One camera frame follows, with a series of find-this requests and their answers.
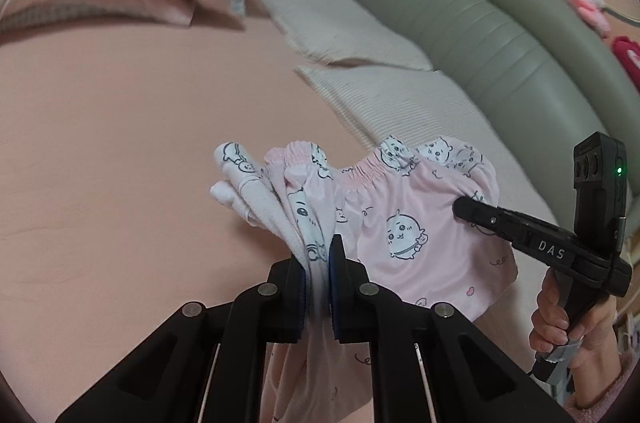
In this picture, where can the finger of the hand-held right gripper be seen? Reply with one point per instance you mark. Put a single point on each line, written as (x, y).
(490, 218)

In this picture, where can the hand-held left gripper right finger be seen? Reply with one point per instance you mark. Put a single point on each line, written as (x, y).
(334, 288)

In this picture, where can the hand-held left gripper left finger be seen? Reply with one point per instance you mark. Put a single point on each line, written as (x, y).
(299, 303)

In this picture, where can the pink printed pajama pants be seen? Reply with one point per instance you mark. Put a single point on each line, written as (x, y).
(400, 213)

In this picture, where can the pink printed pajama shirt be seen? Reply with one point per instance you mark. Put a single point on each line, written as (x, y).
(245, 188)

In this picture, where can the person's right forearm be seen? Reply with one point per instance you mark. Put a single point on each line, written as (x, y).
(605, 393)

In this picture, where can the person's right hand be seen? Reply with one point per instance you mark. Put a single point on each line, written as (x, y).
(547, 308)

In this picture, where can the beige ribbed pillow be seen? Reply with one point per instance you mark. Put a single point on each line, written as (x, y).
(340, 28)
(400, 113)

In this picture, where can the magenta plush toy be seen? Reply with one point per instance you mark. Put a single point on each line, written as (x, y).
(627, 53)

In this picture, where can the grey green padded headboard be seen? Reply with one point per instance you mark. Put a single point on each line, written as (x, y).
(475, 18)

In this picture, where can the pink white plush toy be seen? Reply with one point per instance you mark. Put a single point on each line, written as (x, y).
(585, 0)

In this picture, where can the bed with pink sheet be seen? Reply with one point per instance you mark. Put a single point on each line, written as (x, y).
(125, 153)

